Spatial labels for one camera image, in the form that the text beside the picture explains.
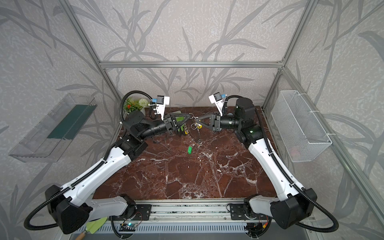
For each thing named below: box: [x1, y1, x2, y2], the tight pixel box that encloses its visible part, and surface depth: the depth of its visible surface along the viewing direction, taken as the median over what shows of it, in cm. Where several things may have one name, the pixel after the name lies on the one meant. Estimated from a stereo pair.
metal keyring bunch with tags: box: [184, 112, 204, 155], surface depth 61 cm
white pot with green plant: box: [123, 97, 149, 118], surface depth 104 cm
